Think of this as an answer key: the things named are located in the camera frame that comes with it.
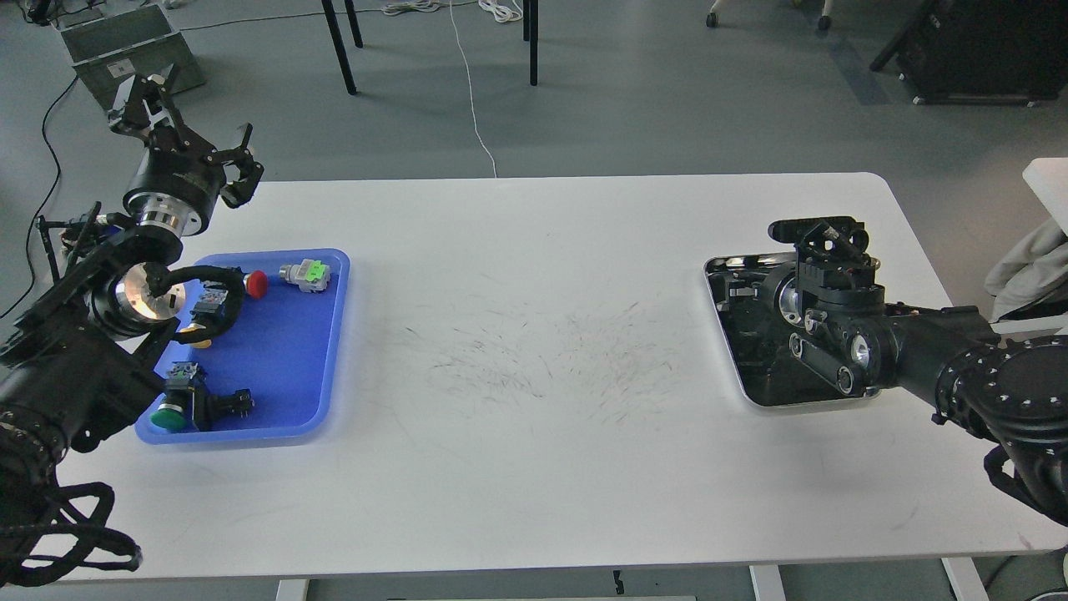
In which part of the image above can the black table leg pair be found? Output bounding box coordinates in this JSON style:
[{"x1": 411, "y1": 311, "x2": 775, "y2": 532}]
[{"x1": 521, "y1": 0, "x2": 539, "y2": 86}]

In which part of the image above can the red mushroom push button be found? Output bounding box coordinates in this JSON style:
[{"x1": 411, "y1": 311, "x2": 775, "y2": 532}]
[{"x1": 244, "y1": 270, "x2": 270, "y2": 300}]

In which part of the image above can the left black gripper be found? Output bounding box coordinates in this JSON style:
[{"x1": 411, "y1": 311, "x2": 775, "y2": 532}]
[{"x1": 107, "y1": 65, "x2": 264, "y2": 237}]

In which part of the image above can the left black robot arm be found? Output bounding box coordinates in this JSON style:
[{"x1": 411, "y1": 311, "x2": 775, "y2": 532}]
[{"x1": 1, "y1": 64, "x2": 268, "y2": 587}]

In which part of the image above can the blue plastic tray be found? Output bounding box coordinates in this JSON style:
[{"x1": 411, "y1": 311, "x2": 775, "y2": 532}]
[{"x1": 134, "y1": 248, "x2": 350, "y2": 445}]

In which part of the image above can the white cable on floor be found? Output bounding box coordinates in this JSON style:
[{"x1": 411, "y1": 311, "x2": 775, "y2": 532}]
[{"x1": 382, "y1": 0, "x2": 525, "y2": 179}]

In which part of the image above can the grey switch with green button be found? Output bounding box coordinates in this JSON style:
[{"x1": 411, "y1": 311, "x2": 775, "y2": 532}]
[{"x1": 279, "y1": 258, "x2": 332, "y2": 292}]

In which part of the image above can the black cable on floor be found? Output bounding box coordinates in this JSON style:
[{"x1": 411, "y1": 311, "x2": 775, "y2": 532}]
[{"x1": 0, "y1": 77, "x2": 79, "y2": 321}]

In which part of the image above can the green push button switch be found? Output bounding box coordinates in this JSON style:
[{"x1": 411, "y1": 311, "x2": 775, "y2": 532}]
[{"x1": 150, "y1": 361, "x2": 209, "y2": 432}]

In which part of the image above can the grey cloth on chair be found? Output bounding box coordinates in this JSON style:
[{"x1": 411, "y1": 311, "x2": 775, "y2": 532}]
[{"x1": 984, "y1": 218, "x2": 1067, "y2": 312}]

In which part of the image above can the black equipment case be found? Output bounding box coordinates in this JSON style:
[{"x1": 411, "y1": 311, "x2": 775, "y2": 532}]
[{"x1": 869, "y1": 1, "x2": 1067, "y2": 106}]

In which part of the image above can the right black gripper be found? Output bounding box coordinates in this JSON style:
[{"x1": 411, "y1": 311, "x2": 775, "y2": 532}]
[{"x1": 723, "y1": 264, "x2": 797, "y2": 368}]

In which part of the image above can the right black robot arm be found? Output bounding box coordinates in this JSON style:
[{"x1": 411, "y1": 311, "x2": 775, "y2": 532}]
[{"x1": 704, "y1": 216, "x2": 1067, "y2": 525}]

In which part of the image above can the steel tray with black mat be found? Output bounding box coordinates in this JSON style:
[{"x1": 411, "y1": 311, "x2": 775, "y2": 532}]
[{"x1": 704, "y1": 252, "x2": 882, "y2": 411}]

